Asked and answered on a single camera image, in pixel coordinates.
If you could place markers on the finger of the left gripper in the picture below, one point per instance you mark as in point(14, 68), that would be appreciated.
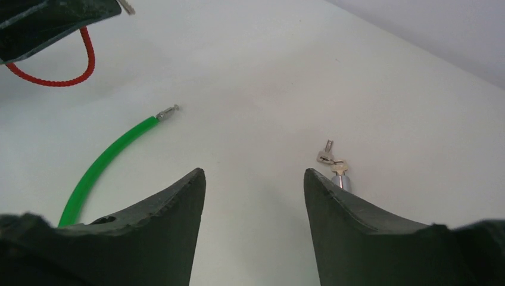
point(28, 27)

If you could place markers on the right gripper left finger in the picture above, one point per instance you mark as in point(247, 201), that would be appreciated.
point(151, 242)

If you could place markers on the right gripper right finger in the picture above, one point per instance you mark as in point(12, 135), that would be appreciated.
point(358, 243)

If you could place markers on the red cable lock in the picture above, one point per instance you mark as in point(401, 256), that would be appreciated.
point(66, 63)

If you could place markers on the green cable lock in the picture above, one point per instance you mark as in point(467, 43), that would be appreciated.
point(82, 190)

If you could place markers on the silver key bunch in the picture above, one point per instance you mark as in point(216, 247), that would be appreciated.
point(338, 166)

